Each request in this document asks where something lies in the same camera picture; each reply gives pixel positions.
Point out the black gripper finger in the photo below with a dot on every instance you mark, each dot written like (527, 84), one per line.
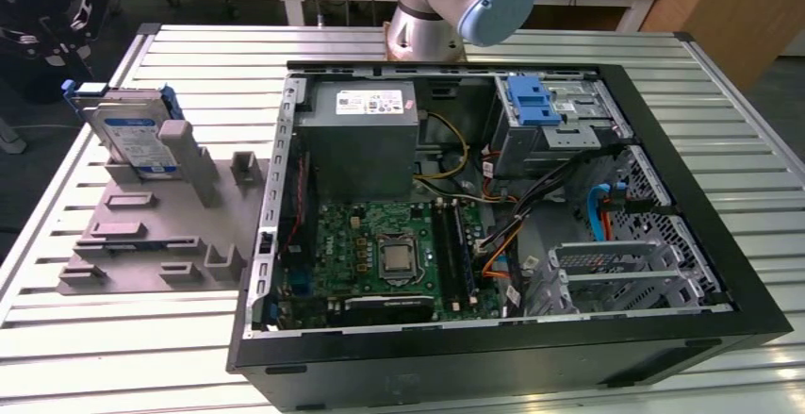
(37, 45)
(91, 13)

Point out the hard disk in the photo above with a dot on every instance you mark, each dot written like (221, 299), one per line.
(132, 136)

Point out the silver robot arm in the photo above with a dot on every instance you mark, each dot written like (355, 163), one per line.
(421, 8)

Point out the metal disk bay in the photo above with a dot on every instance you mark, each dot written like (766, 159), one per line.
(623, 276)

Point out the grey metal foot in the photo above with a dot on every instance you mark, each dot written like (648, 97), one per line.
(12, 138)

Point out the grey parts rack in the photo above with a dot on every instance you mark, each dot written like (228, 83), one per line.
(157, 216)

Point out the grey power supply unit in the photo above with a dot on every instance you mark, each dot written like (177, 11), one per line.
(352, 159)

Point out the green motherboard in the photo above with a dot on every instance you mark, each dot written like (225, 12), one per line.
(352, 230)

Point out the CPU socket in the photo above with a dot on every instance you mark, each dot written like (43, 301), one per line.
(397, 239)

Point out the silver CPU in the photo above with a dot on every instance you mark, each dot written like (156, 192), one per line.
(397, 259)

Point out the blue drive latch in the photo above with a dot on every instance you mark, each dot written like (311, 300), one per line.
(531, 103)

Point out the metal optical drive cage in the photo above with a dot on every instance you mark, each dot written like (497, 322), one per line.
(521, 150)

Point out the black RAM slot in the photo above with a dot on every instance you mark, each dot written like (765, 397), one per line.
(443, 253)

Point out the black graphics card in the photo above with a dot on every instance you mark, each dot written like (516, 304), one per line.
(384, 308)

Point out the black PC case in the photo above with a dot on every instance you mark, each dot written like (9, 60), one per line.
(440, 362)

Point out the brown wooden cabinet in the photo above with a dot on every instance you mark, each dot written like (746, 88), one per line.
(742, 8)

